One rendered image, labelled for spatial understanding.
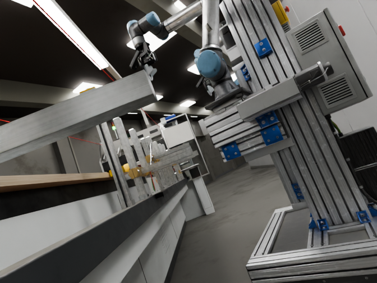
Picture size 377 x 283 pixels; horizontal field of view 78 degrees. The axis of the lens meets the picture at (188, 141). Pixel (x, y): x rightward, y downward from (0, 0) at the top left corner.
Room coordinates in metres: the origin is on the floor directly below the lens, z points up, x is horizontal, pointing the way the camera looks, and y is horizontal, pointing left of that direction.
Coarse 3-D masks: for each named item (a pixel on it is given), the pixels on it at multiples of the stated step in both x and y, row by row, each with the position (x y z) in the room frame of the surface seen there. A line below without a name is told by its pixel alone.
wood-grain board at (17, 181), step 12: (0, 180) 0.56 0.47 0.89; (12, 180) 0.60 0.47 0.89; (24, 180) 0.64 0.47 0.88; (36, 180) 0.69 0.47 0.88; (48, 180) 0.74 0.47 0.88; (60, 180) 0.80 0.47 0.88; (72, 180) 0.88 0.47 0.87; (84, 180) 1.00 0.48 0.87; (96, 180) 1.16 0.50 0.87; (0, 192) 0.61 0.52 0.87
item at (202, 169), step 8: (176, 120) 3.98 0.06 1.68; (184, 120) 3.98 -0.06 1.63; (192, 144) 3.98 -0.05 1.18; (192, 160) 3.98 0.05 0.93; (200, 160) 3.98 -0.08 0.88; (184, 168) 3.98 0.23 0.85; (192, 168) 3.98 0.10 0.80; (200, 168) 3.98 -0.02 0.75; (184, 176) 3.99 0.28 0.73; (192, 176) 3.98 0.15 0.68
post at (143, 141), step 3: (141, 138) 1.71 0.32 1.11; (144, 138) 1.70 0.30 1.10; (141, 141) 1.70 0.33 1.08; (144, 141) 1.70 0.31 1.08; (144, 144) 1.70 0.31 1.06; (147, 144) 1.71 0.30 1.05; (144, 147) 1.70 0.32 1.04; (147, 147) 1.70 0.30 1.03; (144, 150) 1.70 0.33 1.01; (147, 150) 1.70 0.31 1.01; (147, 153) 1.70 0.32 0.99; (153, 162) 1.70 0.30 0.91; (156, 171) 1.70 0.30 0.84; (153, 174) 1.70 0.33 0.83; (156, 174) 1.70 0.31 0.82; (156, 177) 1.70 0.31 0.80; (159, 177) 1.72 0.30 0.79; (159, 180) 1.70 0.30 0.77; (159, 183) 1.70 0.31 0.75; (159, 186) 1.70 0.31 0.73
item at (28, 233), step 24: (24, 192) 0.70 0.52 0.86; (48, 192) 0.81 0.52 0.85; (72, 192) 0.95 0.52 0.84; (96, 192) 1.16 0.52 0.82; (0, 216) 0.60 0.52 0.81; (24, 216) 0.67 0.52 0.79; (48, 216) 0.77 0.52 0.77; (72, 216) 0.90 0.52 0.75; (96, 216) 1.09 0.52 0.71; (168, 216) 2.64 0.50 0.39; (0, 240) 0.58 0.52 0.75; (24, 240) 0.65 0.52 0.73; (48, 240) 0.74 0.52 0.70; (168, 240) 2.26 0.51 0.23; (0, 264) 0.56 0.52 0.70; (144, 264) 1.47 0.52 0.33; (168, 264) 1.98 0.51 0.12
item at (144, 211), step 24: (168, 192) 1.74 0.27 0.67; (120, 216) 0.74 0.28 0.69; (144, 216) 0.98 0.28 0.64; (72, 240) 0.47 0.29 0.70; (96, 240) 0.56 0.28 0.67; (120, 240) 0.68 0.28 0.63; (24, 264) 0.35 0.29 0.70; (48, 264) 0.39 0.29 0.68; (72, 264) 0.45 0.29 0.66; (96, 264) 0.53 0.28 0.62
